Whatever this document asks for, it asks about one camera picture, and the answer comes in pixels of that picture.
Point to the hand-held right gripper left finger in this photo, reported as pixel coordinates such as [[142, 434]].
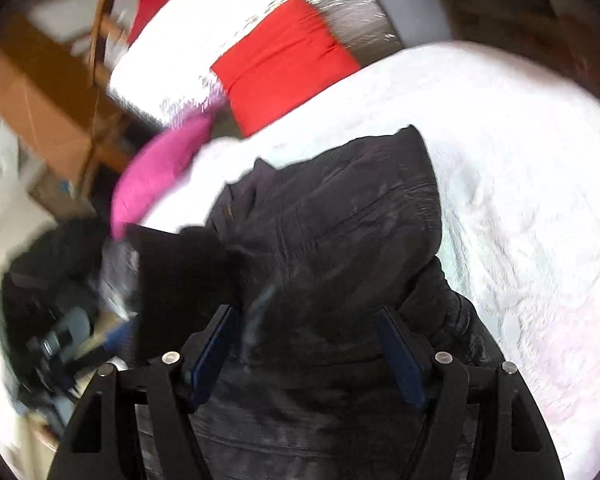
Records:
[[215, 345]]

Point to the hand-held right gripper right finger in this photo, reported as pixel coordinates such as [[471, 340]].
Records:
[[400, 355]]

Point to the large black garment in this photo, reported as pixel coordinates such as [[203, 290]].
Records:
[[330, 235]]

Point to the pink pillow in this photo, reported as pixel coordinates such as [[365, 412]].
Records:
[[155, 175]]

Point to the black jacket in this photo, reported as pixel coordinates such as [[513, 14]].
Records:
[[45, 270]]

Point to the white embossed bedspread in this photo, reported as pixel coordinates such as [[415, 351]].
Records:
[[530, 185]]

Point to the red cushion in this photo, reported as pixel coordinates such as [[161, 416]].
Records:
[[285, 60]]

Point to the brown cardboard box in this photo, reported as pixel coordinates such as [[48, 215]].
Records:
[[35, 100]]

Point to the wooden chair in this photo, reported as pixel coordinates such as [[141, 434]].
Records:
[[99, 30]]

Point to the silver foil mat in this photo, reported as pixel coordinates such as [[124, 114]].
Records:
[[350, 10]]

